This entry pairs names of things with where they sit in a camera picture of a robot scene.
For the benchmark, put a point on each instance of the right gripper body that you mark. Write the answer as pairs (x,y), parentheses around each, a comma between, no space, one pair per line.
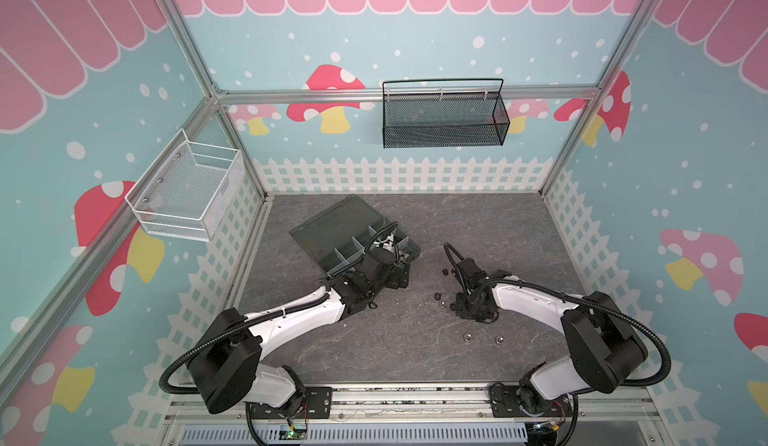
(465,307)

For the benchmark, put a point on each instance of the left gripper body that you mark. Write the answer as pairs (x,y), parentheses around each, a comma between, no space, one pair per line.
(396,279)

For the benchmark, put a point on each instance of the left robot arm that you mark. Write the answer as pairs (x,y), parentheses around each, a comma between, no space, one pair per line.
(225,366)

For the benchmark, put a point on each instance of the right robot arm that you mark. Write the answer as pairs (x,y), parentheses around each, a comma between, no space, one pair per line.
(607,348)

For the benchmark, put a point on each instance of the grey plastic organizer box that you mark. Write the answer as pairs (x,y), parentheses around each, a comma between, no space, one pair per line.
(337,236)

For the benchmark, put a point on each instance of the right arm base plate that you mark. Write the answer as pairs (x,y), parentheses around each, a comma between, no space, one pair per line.
(514,401)

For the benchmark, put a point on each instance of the aluminium mounting rail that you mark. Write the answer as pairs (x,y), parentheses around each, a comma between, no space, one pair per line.
(444,413)

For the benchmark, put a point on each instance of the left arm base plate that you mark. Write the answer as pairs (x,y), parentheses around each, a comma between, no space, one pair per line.
(308,403)

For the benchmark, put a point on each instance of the black wire mesh basket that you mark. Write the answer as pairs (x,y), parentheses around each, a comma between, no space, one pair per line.
(438,113)

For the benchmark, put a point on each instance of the white wire mesh basket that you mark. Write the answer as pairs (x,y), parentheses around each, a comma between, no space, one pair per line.
(187,190)

